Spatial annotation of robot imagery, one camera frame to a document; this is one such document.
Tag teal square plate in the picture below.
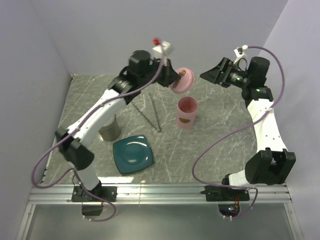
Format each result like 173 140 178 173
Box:
112 134 154 175

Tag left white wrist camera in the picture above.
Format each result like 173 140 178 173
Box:
152 38 174 59

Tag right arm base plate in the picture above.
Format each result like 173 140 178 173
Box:
200 185 250 202

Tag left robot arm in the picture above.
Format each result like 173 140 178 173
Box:
55 46 181 201

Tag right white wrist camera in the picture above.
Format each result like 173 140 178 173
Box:
233 45 249 64

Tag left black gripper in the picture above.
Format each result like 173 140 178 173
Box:
139 56 181 88

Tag grey steel canister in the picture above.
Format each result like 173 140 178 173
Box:
98 115 121 142

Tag pink canister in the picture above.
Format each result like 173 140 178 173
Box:
175 96 199 129

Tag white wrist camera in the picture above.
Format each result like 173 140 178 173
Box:
152 38 174 59
233 45 249 64

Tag metal food tongs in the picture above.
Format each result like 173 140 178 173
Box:
132 91 162 133

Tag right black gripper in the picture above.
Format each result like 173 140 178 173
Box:
200 57 251 89

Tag pink lid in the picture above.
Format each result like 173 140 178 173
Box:
169 67 195 94

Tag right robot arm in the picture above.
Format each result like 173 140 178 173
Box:
200 56 296 200

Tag aluminium rail frame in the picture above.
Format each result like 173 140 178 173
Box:
15 73 301 240

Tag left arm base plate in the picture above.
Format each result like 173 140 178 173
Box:
71 186 118 203

